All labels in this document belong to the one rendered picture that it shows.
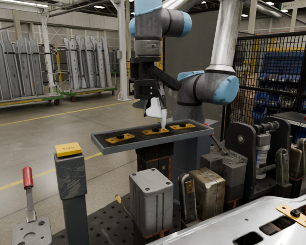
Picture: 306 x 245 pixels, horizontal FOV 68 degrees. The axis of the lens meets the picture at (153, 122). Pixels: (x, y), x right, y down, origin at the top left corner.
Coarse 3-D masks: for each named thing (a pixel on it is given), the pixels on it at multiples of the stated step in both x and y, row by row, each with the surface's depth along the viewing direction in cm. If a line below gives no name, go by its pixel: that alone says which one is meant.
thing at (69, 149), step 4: (64, 144) 63; (68, 144) 63; (72, 144) 63; (76, 144) 63; (56, 148) 60; (60, 148) 60; (64, 148) 60; (68, 148) 60; (72, 148) 60; (76, 148) 60; (80, 148) 60; (56, 152) 58; (60, 152) 58; (64, 152) 58; (68, 152) 58; (72, 152) 59; (76, 152) 59; (80, 152) 60; (60, 156) 58
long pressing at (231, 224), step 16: (240, 208) 61; (256, 208) 61; (272, 208) 61; (208, 224) 55; (224, 224) 56; (240, 224) 56; (256, 224) 56; (160, 240) 50; (176, 240) 51; (192, 240) 51; (208, 240) 51; (224, 240) 51; (272, 240) 51; (288, 240) 51; (304, 240) 51
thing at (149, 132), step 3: (153, 129) 72; (156, 129) 72; (159, 129) 75; (162, 129) 75; (165, 129) 75; (144, 132) 72; (147, 132) 72; (150, 132) 72; (153, 132) 72; (156, 132) 72; (159, 132) 72; (162, 132) 72; (165, 132) 72
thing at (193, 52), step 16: (192, 16) 311; (208, 16) 295; (192, 32) 315; (208, 32) 299; (176, 48) 339; (192, 48) 320; (208, 48) 303; (160, 64) 364; (176, 64) 345; (192, 64) 325; (208, 64) 308; (176, 96) 357; (208, 112) 325; (224, 112) 308
